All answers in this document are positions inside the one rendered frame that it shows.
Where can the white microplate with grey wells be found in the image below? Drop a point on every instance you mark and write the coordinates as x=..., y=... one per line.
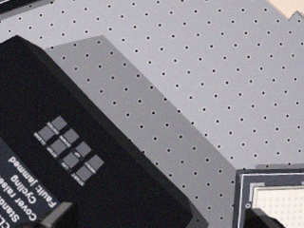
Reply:
x=285, y=203

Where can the light grey benchtop lab instrument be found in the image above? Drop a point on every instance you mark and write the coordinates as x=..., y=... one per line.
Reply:
x=53, y=139

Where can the grey perforated base plate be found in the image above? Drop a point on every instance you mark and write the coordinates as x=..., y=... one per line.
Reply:
x=203, y=88

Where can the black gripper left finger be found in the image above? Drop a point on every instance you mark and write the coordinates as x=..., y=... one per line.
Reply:
x=64, y=216

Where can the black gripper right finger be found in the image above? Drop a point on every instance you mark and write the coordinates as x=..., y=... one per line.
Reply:
x=257, y=218

